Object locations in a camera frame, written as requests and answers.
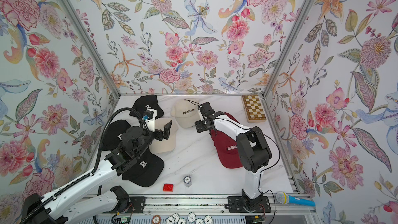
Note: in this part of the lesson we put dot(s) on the red cap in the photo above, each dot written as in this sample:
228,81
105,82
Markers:
231,117
216,136
228,153

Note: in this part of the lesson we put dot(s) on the aluminium front rail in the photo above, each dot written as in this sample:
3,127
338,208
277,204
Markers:
165,205

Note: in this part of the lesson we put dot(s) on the wooden chess board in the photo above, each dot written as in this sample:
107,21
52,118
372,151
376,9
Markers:
253,108

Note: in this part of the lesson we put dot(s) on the cream cap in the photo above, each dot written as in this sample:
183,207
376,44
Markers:
168,145
185,113

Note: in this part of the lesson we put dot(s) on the cream cap front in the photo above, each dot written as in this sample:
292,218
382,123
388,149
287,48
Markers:
168,145

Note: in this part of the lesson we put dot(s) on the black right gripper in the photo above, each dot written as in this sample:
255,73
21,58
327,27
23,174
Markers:
199,127

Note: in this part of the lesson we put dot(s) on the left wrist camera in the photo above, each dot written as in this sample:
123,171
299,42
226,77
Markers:
149,119

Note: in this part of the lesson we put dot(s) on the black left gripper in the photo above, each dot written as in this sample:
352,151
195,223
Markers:
160,136

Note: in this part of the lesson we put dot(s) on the blue toy microphone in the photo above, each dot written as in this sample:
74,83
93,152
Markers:
284,198

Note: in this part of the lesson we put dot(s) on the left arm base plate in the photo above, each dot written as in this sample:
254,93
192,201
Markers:
135,205

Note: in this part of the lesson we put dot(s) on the cream cap back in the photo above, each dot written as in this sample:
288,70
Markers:
185,113

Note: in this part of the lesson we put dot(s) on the black cap front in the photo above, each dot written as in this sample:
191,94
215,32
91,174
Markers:
146,171

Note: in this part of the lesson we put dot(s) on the orange poker chip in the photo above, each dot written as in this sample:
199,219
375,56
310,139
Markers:
156,219

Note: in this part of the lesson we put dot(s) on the black cap back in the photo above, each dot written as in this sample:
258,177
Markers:
145,103

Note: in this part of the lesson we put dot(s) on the red cap back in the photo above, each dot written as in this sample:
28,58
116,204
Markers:
228,153

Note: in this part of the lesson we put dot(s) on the black cap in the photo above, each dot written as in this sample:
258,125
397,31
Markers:
113,135
145,103
146,171

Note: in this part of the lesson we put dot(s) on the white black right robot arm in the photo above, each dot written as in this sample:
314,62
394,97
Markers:
239,146

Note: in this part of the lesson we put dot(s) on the red toy brick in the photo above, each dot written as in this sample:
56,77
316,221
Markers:
168,187

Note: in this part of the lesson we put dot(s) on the white poker chip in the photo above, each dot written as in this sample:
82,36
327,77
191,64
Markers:
199,221
208,219
175,217
169,220
191,217

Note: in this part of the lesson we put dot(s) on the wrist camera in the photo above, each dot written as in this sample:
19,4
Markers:
205,110
149,119

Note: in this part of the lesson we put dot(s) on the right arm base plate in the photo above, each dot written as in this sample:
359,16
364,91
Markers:
240,204

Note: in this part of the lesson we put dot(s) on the stack of poker chips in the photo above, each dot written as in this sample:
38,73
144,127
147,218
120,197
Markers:
187,181

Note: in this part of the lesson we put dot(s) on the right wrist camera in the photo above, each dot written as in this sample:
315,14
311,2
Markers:
205,110

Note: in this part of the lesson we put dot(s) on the black cap middle left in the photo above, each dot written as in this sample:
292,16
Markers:
113,135

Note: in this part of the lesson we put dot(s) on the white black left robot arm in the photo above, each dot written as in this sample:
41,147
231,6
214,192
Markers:
66,204

